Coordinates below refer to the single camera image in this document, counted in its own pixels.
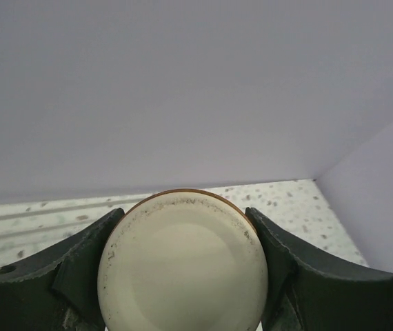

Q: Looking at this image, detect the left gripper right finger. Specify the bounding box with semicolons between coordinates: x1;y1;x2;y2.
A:
245;208;393;330

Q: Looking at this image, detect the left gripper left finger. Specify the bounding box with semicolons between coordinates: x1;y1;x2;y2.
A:
0;208;125;330

